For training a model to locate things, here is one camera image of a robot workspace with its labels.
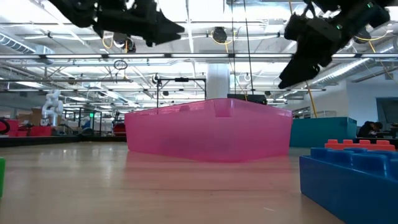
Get person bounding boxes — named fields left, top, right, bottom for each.
left=357, top=121, right=384, bottom=139

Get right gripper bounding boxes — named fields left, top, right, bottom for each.
left=277, top=2, right=392, bottom=90

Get long ceiling light strip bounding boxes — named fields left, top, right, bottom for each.
left=46, top=53, right=398, bottom=60

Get green toy building block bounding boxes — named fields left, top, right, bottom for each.
left=0, top=157, right=6, bottom=199

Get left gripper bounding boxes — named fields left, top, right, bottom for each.
left=93, top=0, right=186, bottom=47

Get teal plastic bin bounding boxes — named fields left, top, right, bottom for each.
left=289, top=117, right=358, bottom=149

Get brown cardboard box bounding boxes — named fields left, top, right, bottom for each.
left=18, top=108, right=43, bottom=127

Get red storage bin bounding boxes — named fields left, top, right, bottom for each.
left=30, top=126, right=52, bottom=137

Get blue toy building block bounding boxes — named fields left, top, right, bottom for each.
left=299, top=147, right=398, bottom=224

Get white round column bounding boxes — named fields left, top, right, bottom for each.
left=206, top=63, right=231, bottom=100

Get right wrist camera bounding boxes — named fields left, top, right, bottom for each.
left=284, top=14, right=342, bottom=43

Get yellow hanging cable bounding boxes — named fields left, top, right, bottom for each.
left=288, top=0, right=318, bottom=119

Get black coiled cable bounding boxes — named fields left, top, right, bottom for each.
left=113, top=59, right=128, bottom=71

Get black aluminium table frame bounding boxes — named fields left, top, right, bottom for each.
left=0, top=135, right=398, bottom=148

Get pink translucent plastic bin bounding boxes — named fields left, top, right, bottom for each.
left=124, top=98, right=294, bottom=164

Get black rectangular box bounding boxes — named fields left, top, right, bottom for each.
left=226, top=93, right=268, bottom=105

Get thin black hanging cable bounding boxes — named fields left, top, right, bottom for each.
left=230, top=0, right=236, bottom=95

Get orange toy building block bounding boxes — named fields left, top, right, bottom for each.
left=325, top=139, right=396, bottom=152

